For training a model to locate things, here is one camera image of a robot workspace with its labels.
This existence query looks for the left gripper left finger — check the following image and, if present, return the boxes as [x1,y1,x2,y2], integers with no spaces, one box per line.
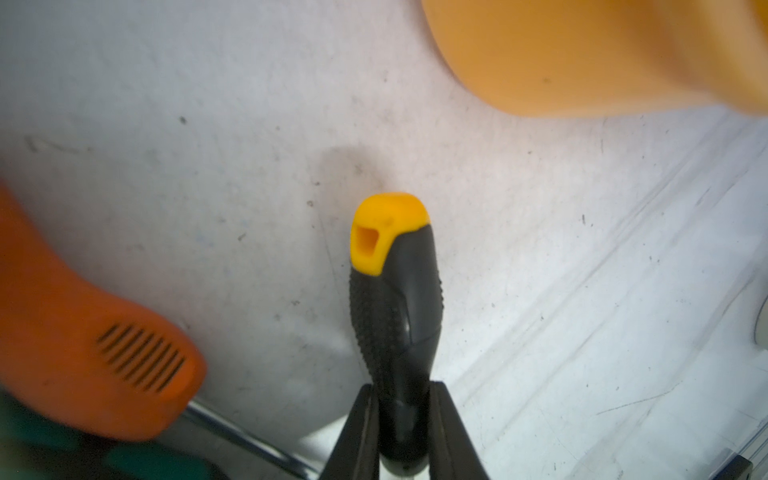
[319,384,380,480]

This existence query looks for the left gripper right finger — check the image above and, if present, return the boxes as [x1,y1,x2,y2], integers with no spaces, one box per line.
[428,381,490,480]

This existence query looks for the slim black yellow-cap screwdriver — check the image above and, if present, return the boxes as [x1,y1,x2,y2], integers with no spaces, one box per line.
[349,193,443,477]

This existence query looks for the large orange black screwdriver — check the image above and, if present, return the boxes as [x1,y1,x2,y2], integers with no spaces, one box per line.
[1,189,319,479]

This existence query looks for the green black screwdriver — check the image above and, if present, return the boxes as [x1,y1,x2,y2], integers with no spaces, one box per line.
[1,392,228,480]

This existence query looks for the yellow plastic storage box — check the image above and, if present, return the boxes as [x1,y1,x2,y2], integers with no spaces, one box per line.
[422,1,767,117]

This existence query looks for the blue white porcelain bowl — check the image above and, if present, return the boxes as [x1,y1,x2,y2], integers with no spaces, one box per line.
[754,298,768,350]

